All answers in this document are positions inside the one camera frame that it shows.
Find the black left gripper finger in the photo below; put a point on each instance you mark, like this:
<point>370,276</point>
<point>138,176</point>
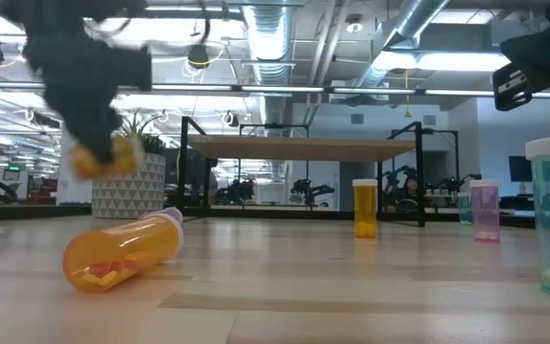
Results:
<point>100,138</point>

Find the orange pill bottle white cap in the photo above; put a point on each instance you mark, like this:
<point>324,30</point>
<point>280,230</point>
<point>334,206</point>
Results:
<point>124,162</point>
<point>365,210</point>

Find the large orange pill bottle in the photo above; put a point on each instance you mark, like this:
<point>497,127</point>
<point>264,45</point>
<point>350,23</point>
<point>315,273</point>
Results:
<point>122,248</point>

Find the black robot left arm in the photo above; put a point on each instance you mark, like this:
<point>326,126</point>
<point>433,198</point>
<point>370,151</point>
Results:
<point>55,12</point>

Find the background black robot arm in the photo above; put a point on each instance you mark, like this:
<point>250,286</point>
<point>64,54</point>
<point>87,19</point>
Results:
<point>237,191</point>
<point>310,191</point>
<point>451,184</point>

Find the wooden shelf black metal legs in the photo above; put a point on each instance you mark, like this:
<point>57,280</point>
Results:
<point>299,149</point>

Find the potted plant triangle-pattern pot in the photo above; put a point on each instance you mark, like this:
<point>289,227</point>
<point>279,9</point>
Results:
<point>127,191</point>

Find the green exit sign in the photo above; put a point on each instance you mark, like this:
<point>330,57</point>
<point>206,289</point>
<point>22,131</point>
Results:
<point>14,168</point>

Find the black equipment cabinet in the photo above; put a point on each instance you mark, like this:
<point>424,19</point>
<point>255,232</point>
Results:
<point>520,168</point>

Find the long linear light bar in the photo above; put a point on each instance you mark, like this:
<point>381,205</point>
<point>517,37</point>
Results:
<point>280,89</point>

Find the person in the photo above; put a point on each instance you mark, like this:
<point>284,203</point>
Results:
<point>411,188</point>

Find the round ceiling sensor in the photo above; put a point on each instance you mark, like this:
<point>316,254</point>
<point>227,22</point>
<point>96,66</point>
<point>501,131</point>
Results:
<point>353,26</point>

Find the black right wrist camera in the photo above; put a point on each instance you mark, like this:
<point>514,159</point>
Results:
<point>511,88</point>

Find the black rig frame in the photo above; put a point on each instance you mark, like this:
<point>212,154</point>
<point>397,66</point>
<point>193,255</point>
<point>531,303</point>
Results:
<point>41,212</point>

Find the silver slanted air duct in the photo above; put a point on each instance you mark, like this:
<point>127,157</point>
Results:
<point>416,14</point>

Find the silver spiral air duct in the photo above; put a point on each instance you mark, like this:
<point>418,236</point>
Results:
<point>268,33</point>

